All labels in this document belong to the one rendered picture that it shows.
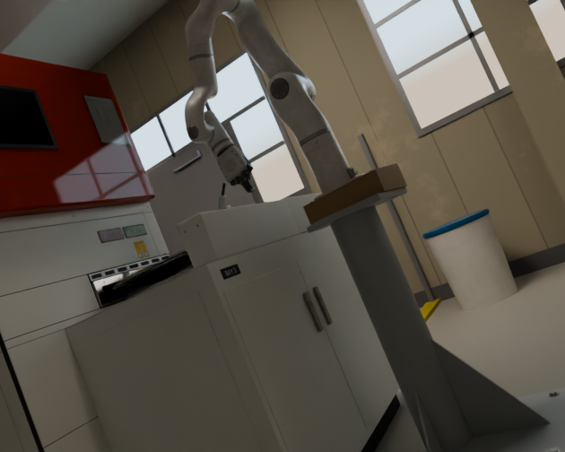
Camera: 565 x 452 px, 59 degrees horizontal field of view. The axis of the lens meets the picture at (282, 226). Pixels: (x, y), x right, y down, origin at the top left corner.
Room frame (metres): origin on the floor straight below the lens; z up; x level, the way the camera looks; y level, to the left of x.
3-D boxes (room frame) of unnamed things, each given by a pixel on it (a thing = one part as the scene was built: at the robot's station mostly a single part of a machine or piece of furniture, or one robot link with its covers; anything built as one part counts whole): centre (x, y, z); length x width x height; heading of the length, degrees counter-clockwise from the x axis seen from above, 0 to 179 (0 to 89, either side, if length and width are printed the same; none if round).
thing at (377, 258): (1.62, -0.32, 0.41); 0.51 x 0.44 x 0.82; 61
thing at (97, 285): (1.97, 0.60, 0.89); 0.44 x 0.02 x 0.10; 153
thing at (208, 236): (1.66, 0.11, 0.89); 0.55 x 0.09 x 0.14; 153
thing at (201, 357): (1.90, 0.28, 0.41); 0.96 x 0.64 x 0.82; 153
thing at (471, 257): (3.40, -1.08, 0.28); 0.46 x 0.46 x 0.56
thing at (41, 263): (1.82, 0.69, 1.02); 0.81 x 0.03 x 0.40; 153
